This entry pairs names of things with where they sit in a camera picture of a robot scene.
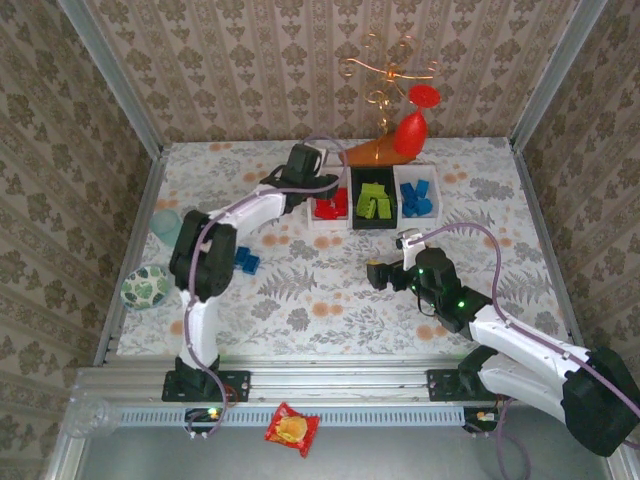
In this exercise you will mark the black plastic bin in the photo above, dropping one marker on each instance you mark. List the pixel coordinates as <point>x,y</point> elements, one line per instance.
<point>375,224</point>

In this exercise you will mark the white bin holding blue bricks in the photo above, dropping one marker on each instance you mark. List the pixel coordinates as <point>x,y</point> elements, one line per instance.
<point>420,220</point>

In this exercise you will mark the white bin holding red bricks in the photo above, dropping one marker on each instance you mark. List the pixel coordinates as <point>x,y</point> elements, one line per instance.
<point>327,224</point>

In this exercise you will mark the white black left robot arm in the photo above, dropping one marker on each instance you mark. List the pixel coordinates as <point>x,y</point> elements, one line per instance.
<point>260,205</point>

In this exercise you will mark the red goblet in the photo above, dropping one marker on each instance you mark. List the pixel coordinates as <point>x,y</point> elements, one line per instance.
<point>410,132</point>

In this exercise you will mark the black controller board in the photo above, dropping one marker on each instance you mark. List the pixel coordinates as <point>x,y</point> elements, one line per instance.
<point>475,420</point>
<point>200,416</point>

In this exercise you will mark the light blue plastic cup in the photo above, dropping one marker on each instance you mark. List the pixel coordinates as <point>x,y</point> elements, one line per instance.
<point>165,225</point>

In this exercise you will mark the red snack packet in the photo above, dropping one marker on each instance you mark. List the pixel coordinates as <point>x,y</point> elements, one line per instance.
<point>292,429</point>

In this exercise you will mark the green leaf patterned bowl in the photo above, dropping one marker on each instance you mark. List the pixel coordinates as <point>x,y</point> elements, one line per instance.
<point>145,287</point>

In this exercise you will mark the clear plastic cup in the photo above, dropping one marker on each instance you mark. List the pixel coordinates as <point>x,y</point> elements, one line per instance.
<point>92,417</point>

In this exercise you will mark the aluminium front rail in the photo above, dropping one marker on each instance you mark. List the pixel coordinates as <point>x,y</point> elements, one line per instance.
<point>340,380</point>

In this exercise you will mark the aluminium table side rail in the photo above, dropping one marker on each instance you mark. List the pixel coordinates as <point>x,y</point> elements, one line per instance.
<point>548,250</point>
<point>145,200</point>

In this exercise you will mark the aluminium frame post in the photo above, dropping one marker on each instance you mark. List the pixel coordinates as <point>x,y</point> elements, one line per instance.
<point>555,75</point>
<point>114,75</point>

